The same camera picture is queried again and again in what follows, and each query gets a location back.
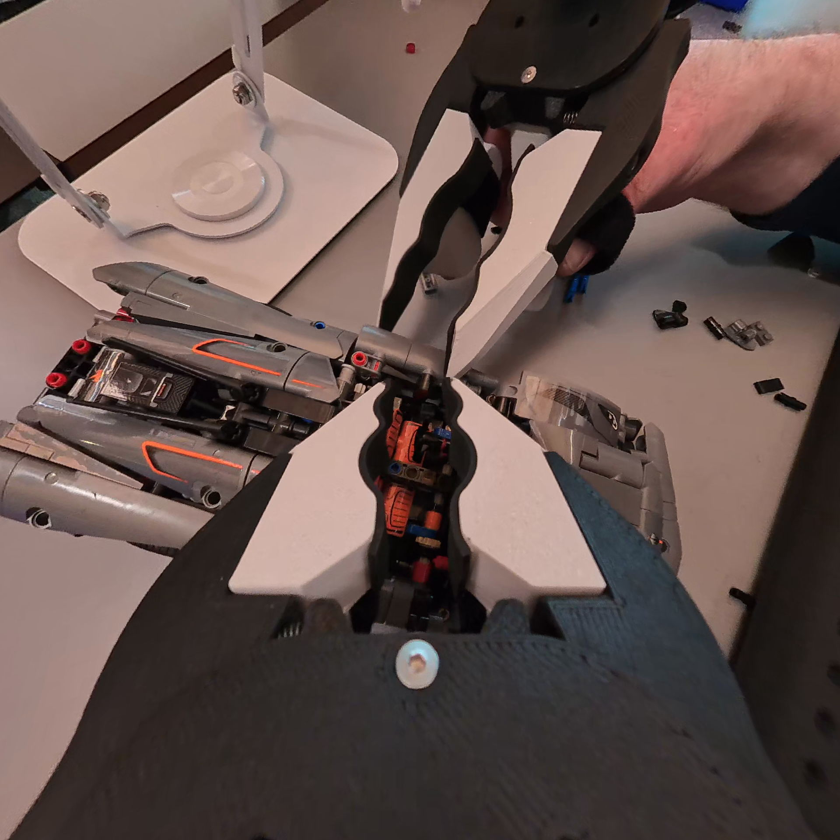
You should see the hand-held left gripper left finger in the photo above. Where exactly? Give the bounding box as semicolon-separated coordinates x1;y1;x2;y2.
227;382;389;611

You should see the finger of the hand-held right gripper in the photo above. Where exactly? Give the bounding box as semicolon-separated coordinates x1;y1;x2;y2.
379;107;506;332
451;126;606;382

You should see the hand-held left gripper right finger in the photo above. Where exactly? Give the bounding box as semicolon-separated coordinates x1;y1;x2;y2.
445;378;607;614

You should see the grey orange lego car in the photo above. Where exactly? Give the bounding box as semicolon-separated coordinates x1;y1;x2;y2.
0;261;683;631

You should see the grey studded lego plate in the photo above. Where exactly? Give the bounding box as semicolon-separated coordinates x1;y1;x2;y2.
722;319;774;349

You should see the person's right hand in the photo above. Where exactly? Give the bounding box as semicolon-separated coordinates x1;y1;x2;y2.
556;39;732;277

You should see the white book stand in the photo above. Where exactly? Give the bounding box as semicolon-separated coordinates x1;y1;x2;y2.
0;0;427;306

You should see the person's navy clothing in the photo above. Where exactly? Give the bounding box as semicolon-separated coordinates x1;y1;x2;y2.
730;189;840;232

